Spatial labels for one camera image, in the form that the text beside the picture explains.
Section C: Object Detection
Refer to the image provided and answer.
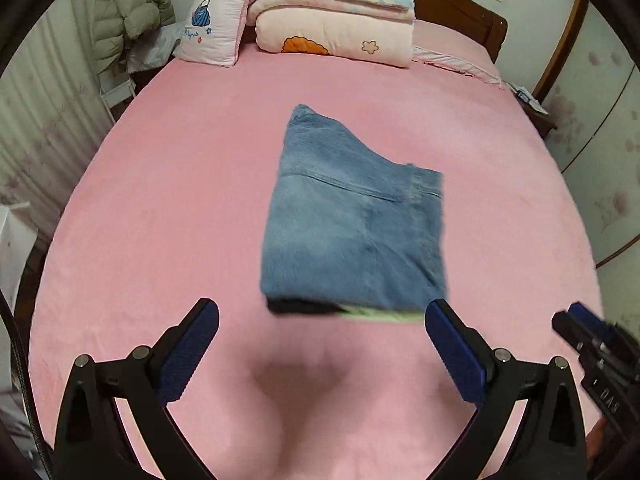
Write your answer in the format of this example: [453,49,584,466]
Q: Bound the white curtain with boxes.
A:
[1,0,114,244]

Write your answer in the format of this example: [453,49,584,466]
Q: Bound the sliding wardrobe door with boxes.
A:
[531,0,640,311]

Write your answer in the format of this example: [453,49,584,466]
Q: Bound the black cable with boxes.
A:
[0,288,56,478]

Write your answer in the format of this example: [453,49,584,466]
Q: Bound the pink pillow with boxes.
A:
[412,20,503,88]

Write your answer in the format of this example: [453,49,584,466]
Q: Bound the pink bed sheet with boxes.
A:
[29,44,602,479]

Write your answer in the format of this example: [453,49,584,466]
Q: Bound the blue denim jeans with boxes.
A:
[259,104,448,314]

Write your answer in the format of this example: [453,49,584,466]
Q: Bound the dark wooden headboard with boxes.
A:
[214,0,509,64]

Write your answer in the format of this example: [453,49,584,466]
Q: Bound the white pink square cushion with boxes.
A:
[174,0,250,67]

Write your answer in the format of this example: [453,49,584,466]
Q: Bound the dark wooden nightstand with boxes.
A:
[508,82,556,140]

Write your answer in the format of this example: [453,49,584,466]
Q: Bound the light green black garment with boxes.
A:
[267,298,424,323]

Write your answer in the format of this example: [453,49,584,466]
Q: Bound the papers on nightstand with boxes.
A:
[508,82,549,116]

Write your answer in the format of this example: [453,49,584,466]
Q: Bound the beige puffer jacket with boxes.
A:
[91,0,176,74]

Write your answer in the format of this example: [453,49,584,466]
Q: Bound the folded pink cartoon quilt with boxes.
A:
[247,0,414,68]

